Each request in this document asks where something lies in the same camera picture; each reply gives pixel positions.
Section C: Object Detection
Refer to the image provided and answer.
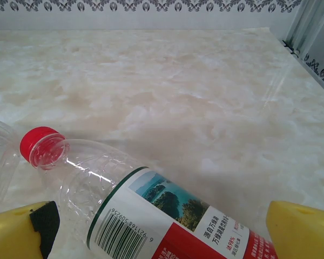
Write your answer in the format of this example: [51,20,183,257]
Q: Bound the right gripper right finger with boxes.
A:
[266,200,324,259]

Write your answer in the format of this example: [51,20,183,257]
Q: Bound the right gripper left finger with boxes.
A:
[0,200,61,259]

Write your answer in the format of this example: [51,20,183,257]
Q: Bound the clear unlabelled bottle white cap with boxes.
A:
[0,117,20,216]

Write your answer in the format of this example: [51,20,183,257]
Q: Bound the clear bottle red white label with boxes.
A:
[19,126,279,259]

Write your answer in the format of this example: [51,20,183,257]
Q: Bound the aluminium frame post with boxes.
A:
[282,0,321,56]

